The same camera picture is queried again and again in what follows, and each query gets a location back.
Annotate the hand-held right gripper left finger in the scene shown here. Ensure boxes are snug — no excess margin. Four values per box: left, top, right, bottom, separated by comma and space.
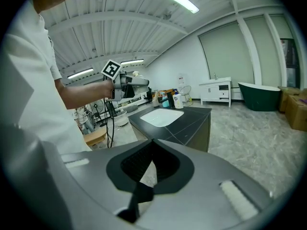
43, 138, 154, 230

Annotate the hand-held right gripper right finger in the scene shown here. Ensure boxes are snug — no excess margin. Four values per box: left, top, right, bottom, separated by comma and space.
134, 138, 274, 230

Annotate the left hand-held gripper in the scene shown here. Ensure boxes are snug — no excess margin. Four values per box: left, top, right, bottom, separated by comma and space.
100, 59, 150, 103

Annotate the small metal-lidded jar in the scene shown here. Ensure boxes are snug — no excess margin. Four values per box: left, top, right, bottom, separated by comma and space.
132, 70, 148, 94

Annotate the person's left forearm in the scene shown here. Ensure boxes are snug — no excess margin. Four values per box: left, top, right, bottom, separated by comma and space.
58, 79, 116, 110

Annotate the black vanity cabinet with countertop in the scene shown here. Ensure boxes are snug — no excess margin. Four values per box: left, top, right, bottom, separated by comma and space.
181, 113, 212, 153

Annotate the white sink basin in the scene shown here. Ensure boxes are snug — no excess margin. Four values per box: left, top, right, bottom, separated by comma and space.
139, 107, 185, 127

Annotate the white soap pump bottle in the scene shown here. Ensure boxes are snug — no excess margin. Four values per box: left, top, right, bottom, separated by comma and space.
172, 92, 184, 110

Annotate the black sink countertop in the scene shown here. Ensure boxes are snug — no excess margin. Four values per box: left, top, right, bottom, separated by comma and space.
128, 105, 213, 146

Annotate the round standing fan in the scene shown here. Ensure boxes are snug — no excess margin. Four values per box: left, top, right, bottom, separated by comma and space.
89, 99, 105, 115

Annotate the black faucet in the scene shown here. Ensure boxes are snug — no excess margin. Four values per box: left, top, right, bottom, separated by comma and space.
161, 93, 176, 109

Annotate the wooden stool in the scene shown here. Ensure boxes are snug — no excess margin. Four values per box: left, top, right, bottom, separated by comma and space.
83, 126, 107, 146

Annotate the white vanity cabinet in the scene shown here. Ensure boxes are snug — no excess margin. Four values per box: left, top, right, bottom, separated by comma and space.
199, 76, 232, 108

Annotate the person's white shirt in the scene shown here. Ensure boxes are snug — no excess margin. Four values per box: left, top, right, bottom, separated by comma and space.
4, 0, 93, 153

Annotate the dark green bathtub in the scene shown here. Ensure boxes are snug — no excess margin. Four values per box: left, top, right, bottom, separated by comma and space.
237, 81, 282, 112

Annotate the cardboard box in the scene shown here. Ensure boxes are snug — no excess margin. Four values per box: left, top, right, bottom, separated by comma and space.
278, 86, 301, 113
284, 93, 307, 132

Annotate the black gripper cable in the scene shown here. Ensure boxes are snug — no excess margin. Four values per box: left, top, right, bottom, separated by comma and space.
103, 75, 116, 149

